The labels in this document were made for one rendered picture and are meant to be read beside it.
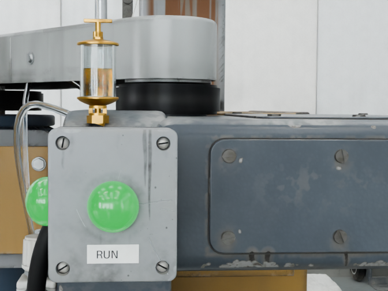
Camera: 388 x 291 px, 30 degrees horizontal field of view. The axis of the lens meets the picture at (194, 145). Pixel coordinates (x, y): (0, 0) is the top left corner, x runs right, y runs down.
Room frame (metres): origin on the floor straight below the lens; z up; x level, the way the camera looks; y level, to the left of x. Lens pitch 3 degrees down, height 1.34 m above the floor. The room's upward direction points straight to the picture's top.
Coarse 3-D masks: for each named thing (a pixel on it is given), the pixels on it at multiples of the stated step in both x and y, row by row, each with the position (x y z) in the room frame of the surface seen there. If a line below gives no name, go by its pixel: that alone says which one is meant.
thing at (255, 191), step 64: (192, 128) 0.48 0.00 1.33; (256, 128) 0.48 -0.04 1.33; (320, 128) 0.49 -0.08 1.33; (384, 128) 0.49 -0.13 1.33; (192, 192) 0.48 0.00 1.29; (256, 192) 0.48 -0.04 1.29; (320, 192) 0.48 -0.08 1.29; (384, 192) 0.48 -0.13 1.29; (192, 256) 0.48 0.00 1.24; (256, 256) 0.48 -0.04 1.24; (320, 256) 0.48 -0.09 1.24; (384, 256) 0.49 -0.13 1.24
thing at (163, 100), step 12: (120, 84) 0.61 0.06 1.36; (132, 84) 0.59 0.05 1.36; (144, 84) 0.59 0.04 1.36; (156, 84) 0.58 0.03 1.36; (168, 84) 0.58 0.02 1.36; (180, 84) 0.59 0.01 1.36; (192, 84) 0.59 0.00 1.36; (204, 84) 0.60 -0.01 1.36; (120, 96) 0.60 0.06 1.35; (132, 96) 0.59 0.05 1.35; (144, 96) 0.58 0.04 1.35; (156, 96) 0.58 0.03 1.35; (168, 96) 0.58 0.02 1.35; (180, 96) 0.58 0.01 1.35; (192, 96) 0.59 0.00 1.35; (204, 96) 0.59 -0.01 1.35; (216, 96) 0.61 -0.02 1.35; (120, 108) 0.60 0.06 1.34; (132, 108) 0.59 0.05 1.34; (144, 108) 0.59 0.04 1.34; (156, 108) 0.58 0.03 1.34; (168, 108) 0.58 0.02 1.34; (180, 108) 0.58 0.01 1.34; (192, 108) 0.59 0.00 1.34; (204, 108) 0.59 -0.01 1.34; (216, 108) 0.61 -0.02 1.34
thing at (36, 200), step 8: (32, 184) 0.43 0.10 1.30; (40, 184) 0.43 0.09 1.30; (32, 192) 0.43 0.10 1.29; (40, 192) 0.42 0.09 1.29; (32, 200) 0.42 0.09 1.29; (40, 200) 0.42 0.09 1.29; (32, 208) 0.42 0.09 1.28; (40, 208) 0.42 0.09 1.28; (32, 216) 0.43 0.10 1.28; (40, 216) 0.42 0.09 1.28; (40, 224) 0.43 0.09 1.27
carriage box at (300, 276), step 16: (224, 112) 0.77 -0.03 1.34; (256, 112) 0.77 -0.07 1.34; (272, 112) 0.77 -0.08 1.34; (288, 112) 0.77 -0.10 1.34; (304, 112) 0.78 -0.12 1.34; (304, 272) 0.78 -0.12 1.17; (176, 288) 0.76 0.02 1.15; (192, 288) 0.76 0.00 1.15; (208, 288) 0.77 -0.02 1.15; (224, 288) 0.77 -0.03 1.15; (240, 288) 0.77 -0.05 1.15; (256, 288) 0.77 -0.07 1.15; (272, 288) 0.77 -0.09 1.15; (288, 288) 0.77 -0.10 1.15; (304, 288) 0.78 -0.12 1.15
